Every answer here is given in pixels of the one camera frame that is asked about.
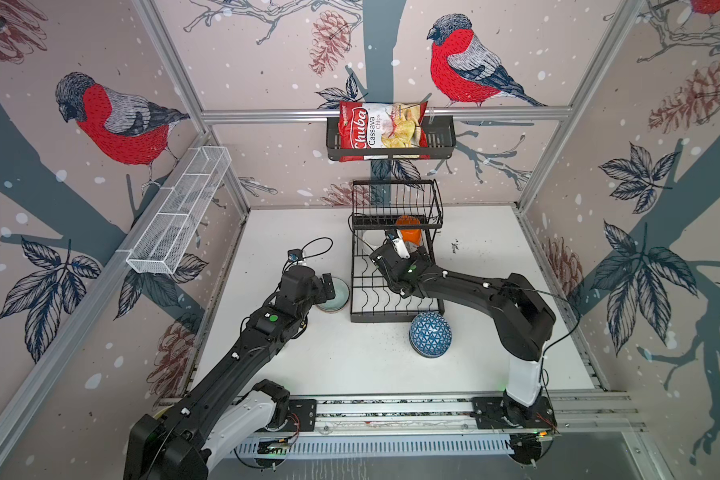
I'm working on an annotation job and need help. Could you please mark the teal concentric pattern bowl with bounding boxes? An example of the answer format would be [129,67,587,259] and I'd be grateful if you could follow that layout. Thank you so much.
[316,277,350,313]

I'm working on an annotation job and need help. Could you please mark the orange plastic bowl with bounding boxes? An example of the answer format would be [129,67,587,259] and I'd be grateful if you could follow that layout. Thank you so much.
[395,215,422,248]

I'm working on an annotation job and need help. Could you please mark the blue patterned bowl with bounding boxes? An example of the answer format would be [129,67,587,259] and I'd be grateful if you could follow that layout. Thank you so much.
[409,312,452,358]

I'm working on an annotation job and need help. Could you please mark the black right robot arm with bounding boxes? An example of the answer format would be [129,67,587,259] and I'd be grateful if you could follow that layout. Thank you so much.
[370,241,557,429]

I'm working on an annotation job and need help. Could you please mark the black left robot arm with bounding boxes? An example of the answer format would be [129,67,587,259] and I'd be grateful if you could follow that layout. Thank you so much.
[123,265,336,479]

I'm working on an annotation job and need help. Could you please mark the red cassava chips bag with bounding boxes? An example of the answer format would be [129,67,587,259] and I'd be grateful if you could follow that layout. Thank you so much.
[338,101,428,151]

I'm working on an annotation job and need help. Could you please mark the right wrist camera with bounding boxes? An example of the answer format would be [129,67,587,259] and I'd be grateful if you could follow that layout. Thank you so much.
[392,237,410,259]

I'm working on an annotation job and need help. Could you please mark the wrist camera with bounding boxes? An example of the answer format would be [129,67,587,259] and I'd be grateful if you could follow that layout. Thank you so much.
[392,237,410,259]
[287,248,304,265]

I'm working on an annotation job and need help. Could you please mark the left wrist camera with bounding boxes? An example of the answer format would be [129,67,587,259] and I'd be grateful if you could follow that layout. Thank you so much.
[287,248,304,265]

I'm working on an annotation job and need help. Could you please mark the black wire dish rack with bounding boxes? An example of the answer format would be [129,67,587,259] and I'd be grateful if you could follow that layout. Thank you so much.
[348,180,444,324]

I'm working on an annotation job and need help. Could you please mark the black wall shelf basket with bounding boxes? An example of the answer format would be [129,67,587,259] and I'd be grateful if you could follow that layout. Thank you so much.
[326,116,456,161]

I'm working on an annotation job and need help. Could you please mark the white wire mesh basket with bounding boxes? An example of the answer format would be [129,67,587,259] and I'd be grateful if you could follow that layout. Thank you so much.
[126,146,231,275]

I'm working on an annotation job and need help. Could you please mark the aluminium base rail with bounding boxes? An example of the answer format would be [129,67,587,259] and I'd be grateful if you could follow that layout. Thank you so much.
[215,392,637,460]

